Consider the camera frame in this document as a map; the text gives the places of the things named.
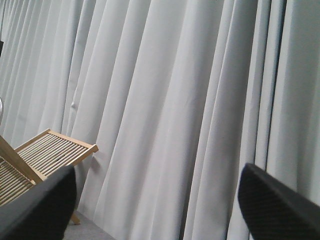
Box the wooden folding rack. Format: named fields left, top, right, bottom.
left=0, top=128, right=99, bottom=225

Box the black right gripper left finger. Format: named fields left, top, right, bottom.
left=0, top=165, right=77, bottom=240

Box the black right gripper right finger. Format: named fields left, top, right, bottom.
left=238, top=163, right=320, bottom=240

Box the grey curtain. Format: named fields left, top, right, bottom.
left=0, top=0, right=320, bottom=240

